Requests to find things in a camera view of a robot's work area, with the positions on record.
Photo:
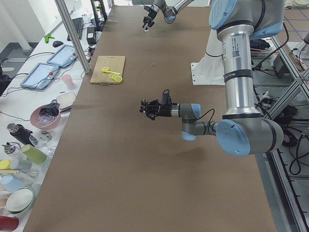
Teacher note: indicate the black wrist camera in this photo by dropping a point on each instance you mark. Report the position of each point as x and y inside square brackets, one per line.
[166, 99]

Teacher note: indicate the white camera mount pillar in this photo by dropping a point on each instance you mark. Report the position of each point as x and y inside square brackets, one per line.
[210, 69]

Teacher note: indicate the green clamp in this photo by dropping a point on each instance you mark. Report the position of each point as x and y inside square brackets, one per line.
[47, 37]

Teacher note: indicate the black power adapter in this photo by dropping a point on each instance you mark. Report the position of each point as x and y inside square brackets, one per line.
[91, 35]

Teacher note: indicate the far blue teach pendant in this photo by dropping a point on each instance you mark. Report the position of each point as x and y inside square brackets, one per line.
[64, 57]

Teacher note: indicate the glass oil bottle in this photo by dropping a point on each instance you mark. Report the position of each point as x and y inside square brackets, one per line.
[13, 151]

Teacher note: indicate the yellow cup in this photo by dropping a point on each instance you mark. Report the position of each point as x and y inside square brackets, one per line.
[5, 164]

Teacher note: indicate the aluminium frame post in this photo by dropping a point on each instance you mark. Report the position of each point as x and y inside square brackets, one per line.
[64, 13]

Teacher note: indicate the black computer mouse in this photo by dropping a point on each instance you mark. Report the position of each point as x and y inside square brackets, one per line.
[57, 43]

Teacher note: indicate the black water bottle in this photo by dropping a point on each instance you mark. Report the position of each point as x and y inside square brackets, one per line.
[20, 133]

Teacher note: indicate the red cup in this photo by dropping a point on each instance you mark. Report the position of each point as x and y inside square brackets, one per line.
[8, 224]

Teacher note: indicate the blue teach pendant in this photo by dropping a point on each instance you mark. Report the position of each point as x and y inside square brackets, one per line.
[64, 57]
[41, 76]

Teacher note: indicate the green plastic cup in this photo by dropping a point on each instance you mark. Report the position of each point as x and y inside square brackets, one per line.
[34, 154]

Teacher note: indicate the light blue cup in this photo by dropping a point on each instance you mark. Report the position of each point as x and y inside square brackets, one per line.
[11, 183]

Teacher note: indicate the white green bowl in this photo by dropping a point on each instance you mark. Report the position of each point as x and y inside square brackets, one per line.
[20, 201]

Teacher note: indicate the near blue teach pendant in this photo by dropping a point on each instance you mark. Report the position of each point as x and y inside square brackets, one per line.
[41, 76]

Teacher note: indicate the pink bowl with ice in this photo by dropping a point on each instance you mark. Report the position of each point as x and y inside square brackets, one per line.
[46, 116]

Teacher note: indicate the pink plastic cup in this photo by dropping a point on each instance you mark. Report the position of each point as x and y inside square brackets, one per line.
[67, 79]

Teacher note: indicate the black keyboard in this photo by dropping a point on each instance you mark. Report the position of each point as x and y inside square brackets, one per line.
[78, 25]

